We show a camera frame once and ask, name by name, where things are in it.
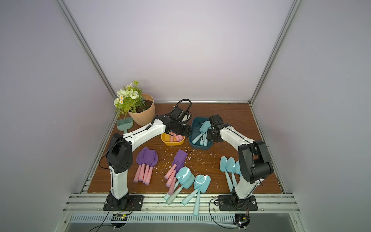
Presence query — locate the teal round shovel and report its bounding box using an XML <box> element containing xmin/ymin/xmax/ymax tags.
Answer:
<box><xmin>191</xmin><ymin>121</ymin><xmax>209</xmax><ymax>144</ymax></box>

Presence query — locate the purple square shovel pink handle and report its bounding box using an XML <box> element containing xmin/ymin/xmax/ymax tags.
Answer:
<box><xmin>176</xmin><ymin>135</ymin><xmax>184</xmax><ymax>141</ymax></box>

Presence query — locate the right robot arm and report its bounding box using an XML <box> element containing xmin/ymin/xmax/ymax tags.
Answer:
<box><xmin>207</xmin><ymin>115</ymin><xmax>274</xmax><ymax>209</ymax></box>

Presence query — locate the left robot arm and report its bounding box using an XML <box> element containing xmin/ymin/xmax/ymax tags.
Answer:
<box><xmin>105</xmin><ymin>106</ymin><xmax>192</xmax><ymax>208</ymax></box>

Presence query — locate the dark teal storage box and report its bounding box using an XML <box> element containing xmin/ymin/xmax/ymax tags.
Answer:
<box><xmin>188</xmin><ymin>117</ymin><xmax>214</xmax><ymax>150</ymax></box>

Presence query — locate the yellow storage box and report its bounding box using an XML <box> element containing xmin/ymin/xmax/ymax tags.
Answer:
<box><xmin>161</xmin><ymin>133</ymin><xmax>185</xmax><ymax>146</ymax></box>

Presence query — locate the beige flower pot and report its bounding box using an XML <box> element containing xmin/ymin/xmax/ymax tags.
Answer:
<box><xmin>128</xmin><ymin>93</ymin><xmax>155</xmax><ymax>126</ymax></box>

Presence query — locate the purple shovel far left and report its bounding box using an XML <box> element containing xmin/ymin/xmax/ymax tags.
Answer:
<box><xmin>133</xmin><ymin>147</ymin><xmax>149</xmax><ymax>183</ymax></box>

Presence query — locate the artificial flower plant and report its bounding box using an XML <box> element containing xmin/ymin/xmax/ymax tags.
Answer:
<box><xmin>114</xmin><ymin>80</ymin><xmax>148</xmax><ymax>116</ymax></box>

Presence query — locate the green small brush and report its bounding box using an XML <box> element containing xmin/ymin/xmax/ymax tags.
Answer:
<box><xmin>117</xmin><ymin>117</ymin><xmax>134</xmax><ymax>133</ymax></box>

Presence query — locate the right circuit board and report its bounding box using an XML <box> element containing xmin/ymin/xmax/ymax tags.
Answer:
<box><xmin>233</xmin><ymin>214</ymin><xmax>250</xmax><ymax>230</ymax></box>

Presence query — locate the circuit board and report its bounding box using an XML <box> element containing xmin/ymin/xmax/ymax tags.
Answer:
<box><xmin>233</xmin><ymin>214</ymin><xmax>250</xmax><ymax>230</ymax></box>
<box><xmin>111</xmin><ymin>214</ymin><xmax>128</xmax><ymax>230</ymax></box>

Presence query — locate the left circuit board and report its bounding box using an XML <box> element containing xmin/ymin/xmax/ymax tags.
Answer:
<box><xmin>111</xmin><ymin>214</ymin><xmax>128</xmax><ymax>230</ymax></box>

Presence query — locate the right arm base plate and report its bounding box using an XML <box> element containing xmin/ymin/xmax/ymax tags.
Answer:
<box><xmin>217</xmin><ymin>195</ymin><xmax>258</xmax><ymax>211</ymax></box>

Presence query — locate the aluminium front rail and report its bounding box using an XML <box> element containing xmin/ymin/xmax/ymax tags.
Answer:
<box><xmin>63</xmin><ymin>193</ymin><xmax>300</xmax><ymax>213</ymax></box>

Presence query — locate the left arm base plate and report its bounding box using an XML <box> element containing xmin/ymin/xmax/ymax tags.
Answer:
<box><xmin>103</xmin><ymin>193</ymin><xmax>144</xmax><ymax>211</ymax></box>

